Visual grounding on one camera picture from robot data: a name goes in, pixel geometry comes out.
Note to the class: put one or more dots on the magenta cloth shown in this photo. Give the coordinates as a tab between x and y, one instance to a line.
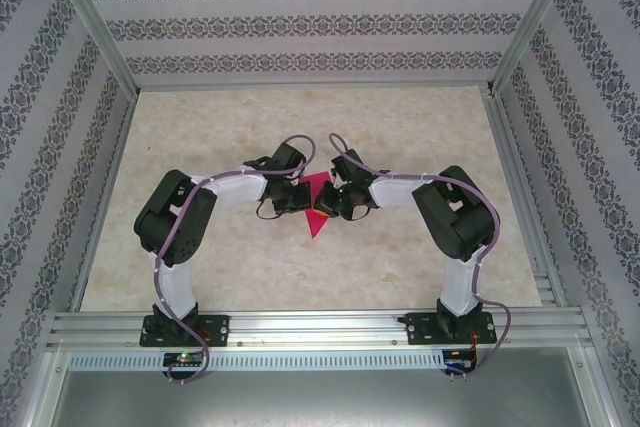
316	224

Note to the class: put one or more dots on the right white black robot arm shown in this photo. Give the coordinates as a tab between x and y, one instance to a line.
460	287

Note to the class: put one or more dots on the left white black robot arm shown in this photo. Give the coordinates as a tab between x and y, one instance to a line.
177	292

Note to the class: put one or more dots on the grey sheet metal panel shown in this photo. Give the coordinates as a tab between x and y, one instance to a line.
320	402

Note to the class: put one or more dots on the aluminium rear frame beam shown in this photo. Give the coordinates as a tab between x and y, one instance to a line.
315	84

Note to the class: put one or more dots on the aluminium mounting rail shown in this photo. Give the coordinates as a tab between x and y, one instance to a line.
310	329

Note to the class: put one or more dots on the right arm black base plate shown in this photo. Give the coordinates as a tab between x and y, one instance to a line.
420	332

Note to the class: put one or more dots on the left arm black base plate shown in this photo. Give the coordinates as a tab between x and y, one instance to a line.
217	329

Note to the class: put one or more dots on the aluminium frame post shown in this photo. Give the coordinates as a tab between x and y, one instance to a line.
531	22
95	22

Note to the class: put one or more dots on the aluminium frame bar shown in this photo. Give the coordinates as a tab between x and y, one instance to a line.
597	387
47	387

